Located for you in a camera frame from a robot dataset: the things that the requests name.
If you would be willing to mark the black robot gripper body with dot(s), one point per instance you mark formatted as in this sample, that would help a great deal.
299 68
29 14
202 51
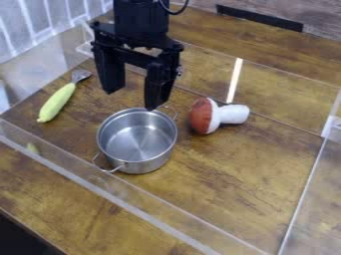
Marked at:
138 35

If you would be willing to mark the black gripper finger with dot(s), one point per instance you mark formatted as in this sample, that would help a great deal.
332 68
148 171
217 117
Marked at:
112 69
160 80

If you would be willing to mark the silver metal pot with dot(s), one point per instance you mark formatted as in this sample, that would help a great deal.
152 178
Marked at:
136 140

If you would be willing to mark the black bar on table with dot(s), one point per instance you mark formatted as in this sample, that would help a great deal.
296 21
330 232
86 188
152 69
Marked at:
260 18

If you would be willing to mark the clear acrylic front barrier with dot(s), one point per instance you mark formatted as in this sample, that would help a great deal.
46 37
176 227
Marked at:
169 218

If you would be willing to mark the clear acrylic right panel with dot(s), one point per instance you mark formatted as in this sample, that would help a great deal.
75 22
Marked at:
315 229

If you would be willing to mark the clear acrylic triangle bracket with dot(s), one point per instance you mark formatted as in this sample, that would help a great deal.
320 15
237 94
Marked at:
85 48

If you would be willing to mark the yellow-green handled peeler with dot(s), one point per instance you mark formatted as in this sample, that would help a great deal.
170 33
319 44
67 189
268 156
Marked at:
58 100

